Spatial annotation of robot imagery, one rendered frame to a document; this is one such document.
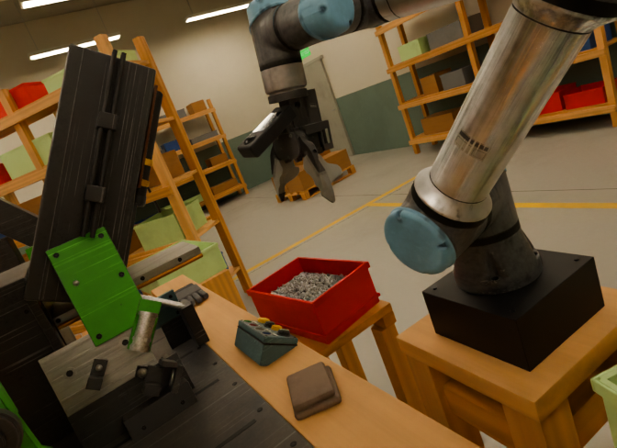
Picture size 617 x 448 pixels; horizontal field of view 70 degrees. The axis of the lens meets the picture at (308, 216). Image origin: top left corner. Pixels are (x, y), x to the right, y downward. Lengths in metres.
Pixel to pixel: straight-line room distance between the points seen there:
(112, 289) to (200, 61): 9.91
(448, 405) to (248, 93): 10.28
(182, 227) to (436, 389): 2.82
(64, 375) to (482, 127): 0.84
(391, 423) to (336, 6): 0.60
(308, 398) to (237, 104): 10.22
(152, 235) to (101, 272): 2.79
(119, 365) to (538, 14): 0.90
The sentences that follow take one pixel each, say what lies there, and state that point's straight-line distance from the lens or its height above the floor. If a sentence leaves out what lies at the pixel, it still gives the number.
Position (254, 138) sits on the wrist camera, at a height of 1.33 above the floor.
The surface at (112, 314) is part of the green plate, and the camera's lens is 0.97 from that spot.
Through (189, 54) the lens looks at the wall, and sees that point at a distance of 10.72.
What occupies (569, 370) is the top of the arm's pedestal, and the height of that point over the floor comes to 0.85.
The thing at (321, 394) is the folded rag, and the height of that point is 0.93.
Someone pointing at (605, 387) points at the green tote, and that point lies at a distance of 0.60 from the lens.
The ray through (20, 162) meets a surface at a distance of 4.40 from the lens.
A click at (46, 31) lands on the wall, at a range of 10.37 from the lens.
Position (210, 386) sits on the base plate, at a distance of 0.98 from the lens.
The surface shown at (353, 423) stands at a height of 0.90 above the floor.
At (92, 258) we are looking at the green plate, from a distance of 0.98.
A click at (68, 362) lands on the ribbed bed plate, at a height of 1.07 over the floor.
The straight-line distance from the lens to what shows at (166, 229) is 3.66.
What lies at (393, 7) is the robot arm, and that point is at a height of 1.44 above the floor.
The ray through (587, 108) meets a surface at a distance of 5.76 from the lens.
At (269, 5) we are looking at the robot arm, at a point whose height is 1.52.
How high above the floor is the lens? 1.35
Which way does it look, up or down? 13 degrees down
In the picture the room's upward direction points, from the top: 21 degrees counter-clockwise
